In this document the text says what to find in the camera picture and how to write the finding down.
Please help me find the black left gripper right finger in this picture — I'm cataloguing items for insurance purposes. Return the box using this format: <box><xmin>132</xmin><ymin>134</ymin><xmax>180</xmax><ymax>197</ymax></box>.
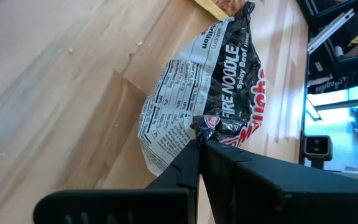
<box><xmin>201</xmin><ymin>139</ymin><xmax>358</xmax><ymax>224</ymax></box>

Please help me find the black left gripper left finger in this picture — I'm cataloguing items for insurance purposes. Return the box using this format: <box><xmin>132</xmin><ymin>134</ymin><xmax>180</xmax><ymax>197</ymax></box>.
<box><xmin>32</xmin><ymin>139</ymin><xmax>202</xmax><ymax>224</ymax></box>

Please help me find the black fire noodle pack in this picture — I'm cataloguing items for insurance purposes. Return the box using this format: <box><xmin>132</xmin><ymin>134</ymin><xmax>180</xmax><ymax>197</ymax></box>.
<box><xmin>137</xmin><ymin>1</ymin><xmax>267</xmax><ymax>177</ymax></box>

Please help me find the yellow creamy chicken ramen pack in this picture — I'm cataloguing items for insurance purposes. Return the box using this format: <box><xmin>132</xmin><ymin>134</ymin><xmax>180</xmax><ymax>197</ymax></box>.
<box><xmin>193</xmin><ymin>0</ymin><xmax>247</xmax><ymax>22</ymax></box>

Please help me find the silver aluminium bar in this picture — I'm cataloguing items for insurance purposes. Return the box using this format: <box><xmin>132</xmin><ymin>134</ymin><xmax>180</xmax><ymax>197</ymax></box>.
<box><xmin>306</xmin><ymin>8</ymin><xmax>356</xmax><ymax>54</ymax></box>

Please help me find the small table-level camera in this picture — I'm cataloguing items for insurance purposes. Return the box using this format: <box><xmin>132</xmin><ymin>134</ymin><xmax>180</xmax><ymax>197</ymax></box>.
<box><xmin>303</xmin><ymin>134</ymin><xmax>334</xmax><ymax>170</ymax></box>

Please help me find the black aluminium table frame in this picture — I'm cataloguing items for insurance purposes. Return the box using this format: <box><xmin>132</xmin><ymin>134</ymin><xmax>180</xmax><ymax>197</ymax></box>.
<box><xmin>295</xmin><ymin>0</ymin><xmax>358</xmax><ymax>166</ymax></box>

